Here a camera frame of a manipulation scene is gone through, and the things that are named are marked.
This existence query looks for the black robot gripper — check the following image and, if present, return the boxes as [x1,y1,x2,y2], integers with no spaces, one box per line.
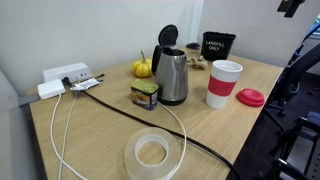
[277,0,305,18]

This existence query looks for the pink silicone cup lid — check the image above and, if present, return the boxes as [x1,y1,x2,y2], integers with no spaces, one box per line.
[236,88,265,107]

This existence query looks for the white cup with red sleeve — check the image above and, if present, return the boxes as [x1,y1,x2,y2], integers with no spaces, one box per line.
[206,60,243,109]

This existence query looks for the black landfill only bin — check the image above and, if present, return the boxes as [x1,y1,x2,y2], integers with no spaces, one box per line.
[201,32,236,61]

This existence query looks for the black computer mouse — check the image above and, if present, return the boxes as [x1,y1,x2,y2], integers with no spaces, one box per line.
[186,42,201,50]

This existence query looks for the ginger root piece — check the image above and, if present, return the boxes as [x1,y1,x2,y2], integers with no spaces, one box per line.
[187,55,208,70]

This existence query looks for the stainless steel electric kettle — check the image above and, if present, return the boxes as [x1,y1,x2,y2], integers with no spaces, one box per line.
[152,25,188,106]

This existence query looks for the small yellow pumpkin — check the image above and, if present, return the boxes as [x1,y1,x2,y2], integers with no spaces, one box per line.
[132,51,152,78]

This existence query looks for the green-lidded food tin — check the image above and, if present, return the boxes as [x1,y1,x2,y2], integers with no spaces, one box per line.
[130,79,158,110]

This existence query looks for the black pen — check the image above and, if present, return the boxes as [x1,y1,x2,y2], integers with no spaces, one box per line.
[95,74,105,82]

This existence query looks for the silver foil packet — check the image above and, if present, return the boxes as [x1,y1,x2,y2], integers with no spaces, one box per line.
[71,78,100,91]

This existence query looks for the white power strip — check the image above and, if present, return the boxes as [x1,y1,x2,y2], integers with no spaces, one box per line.
[43,63,93,82]

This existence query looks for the clear tape roll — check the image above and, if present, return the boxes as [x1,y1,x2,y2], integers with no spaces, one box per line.
[124,127,179,180]

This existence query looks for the white power adapter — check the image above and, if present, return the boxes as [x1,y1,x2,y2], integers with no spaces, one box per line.
[37,79,66,100]

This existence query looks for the white kettle cable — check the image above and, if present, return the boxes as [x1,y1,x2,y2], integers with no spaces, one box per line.
[157,101,188,180]

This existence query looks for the black power cable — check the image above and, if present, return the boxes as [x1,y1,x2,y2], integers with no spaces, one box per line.
[61,76,242,180]

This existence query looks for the white charging cable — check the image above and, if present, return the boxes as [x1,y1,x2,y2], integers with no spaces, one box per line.
[49,75,88,180]

